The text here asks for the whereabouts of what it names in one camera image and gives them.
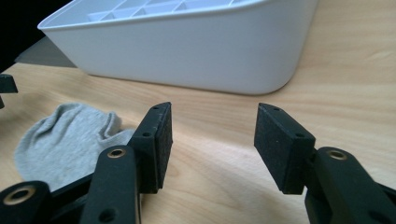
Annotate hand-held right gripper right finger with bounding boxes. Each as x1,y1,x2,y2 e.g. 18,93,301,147
253,103,318,195

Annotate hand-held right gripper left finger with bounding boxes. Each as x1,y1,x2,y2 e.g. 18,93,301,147
126,101,174,194

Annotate grey sock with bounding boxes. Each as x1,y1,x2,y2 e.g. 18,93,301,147
13,103,135,191

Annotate white divided storage box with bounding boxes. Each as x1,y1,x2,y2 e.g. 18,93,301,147
36,0,319,96

